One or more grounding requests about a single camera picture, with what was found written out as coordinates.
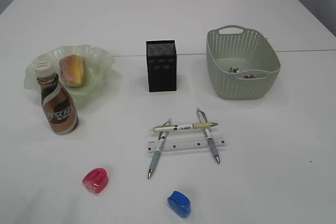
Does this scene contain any left blue-grey pen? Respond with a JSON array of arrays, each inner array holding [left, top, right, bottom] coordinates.
[[148, 132, 168, 179]]

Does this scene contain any clear plastic ruler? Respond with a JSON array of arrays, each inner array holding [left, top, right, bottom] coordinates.
[[146, 135, 226, 153]]

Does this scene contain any right white-grey pen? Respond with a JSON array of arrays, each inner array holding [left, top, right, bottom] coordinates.
[[196, 108, 221, 164]]

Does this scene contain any blue pencil sharpener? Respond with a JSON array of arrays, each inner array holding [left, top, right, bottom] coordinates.
[[167, 191, 191, 218]]

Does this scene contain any black mesh pen holder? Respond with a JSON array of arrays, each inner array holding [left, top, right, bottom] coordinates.
[[146, 40, 177, 92]]

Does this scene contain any pink pencil sharpener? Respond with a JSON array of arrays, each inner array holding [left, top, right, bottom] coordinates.
[[82, 168, 109, 195]]

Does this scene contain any green wavy glass plate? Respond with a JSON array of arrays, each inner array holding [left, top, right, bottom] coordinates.
[[24, 45, 115, 106]]

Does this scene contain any green plastic woven basket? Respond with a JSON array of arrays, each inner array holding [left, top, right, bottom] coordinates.
[[206, 25, 281, 100]]

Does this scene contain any cream barrel pen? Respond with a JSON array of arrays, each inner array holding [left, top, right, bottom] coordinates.
[[149, 122, 218, 133]]

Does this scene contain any paper ball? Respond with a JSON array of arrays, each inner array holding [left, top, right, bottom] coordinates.
[[229, 67, 240, 73], [239, 73, 258, 79]]

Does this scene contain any sugared bread roll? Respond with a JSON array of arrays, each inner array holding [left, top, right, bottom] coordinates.
[[59, 55, 86, 87]]

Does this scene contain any brown Nescafe coffee bottle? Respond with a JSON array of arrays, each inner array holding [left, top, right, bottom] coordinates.
[[34, 61, 78, 134]]

